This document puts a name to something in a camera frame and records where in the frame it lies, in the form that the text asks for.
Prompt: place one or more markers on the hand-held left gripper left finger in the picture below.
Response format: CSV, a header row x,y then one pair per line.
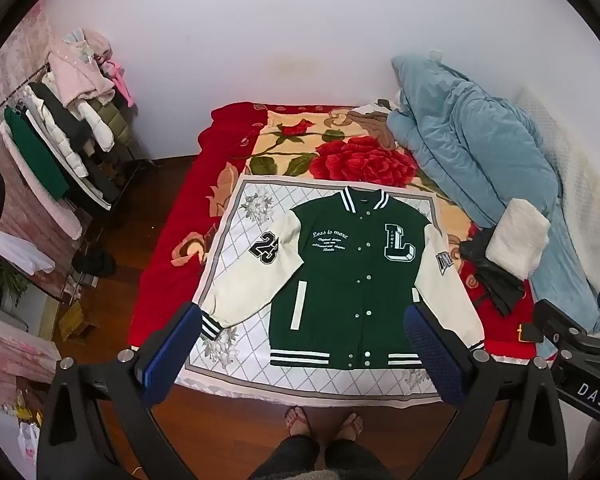
x,y
172,355

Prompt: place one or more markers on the pink fluffy coat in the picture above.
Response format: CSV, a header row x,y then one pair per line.
x,y
77,77

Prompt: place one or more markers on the green potted plant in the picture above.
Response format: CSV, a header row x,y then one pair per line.
x,y
10,282

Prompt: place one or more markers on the black metal clothes rack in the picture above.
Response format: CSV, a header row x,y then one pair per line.
x,y
140,162

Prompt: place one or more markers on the green and cream varsity jacket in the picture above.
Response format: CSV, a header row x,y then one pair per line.
x,y
340,280

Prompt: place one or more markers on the red floral blanket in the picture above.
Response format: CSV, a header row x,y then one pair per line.
x,y
180,210

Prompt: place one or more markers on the olive puffer vest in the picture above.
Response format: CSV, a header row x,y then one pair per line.
x,y
115,122

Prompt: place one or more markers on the cardboard box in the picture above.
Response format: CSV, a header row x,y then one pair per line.
x,y
77,322

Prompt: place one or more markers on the white hanging cloth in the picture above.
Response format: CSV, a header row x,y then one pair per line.
x,y
22,255

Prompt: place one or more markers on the black crumpled garment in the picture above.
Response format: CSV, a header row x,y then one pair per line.
x,y
500,285

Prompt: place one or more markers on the person's dark pants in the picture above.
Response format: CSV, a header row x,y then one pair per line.
x,y
310,460

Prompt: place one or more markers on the white plastic bag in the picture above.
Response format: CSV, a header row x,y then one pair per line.
x,y
29,442

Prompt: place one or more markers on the light blue duvet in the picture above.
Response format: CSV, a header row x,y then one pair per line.
x,y
470,135

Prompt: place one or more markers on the white textured bed sheet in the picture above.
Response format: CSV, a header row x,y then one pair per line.
x,y
585,200

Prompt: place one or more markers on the bright pink hanging garment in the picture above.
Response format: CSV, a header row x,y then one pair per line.
x,y
122,82

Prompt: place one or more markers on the white diamond-pattern quilted mat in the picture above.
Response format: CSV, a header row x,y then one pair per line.
x,y
280,195

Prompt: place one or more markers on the person's right foot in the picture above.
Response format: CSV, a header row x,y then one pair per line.
x,y
351,425

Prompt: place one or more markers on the white fluffy folded cloth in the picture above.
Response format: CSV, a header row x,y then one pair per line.
x,y
517,240

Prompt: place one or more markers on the green hanging garment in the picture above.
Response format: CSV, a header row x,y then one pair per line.
x,y
35,155

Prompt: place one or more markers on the person's foot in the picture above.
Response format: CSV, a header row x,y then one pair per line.
x,y
297,420
351,425

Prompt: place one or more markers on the black shoes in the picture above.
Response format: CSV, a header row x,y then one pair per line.
x,y
95,262

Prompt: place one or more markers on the pink floral cloth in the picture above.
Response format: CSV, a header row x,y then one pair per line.
x,y
10,355

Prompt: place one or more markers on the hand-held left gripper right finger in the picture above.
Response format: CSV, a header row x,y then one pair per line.
x,y
430,355

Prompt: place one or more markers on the person's left foot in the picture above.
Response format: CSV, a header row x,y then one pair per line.
x,y
297,420

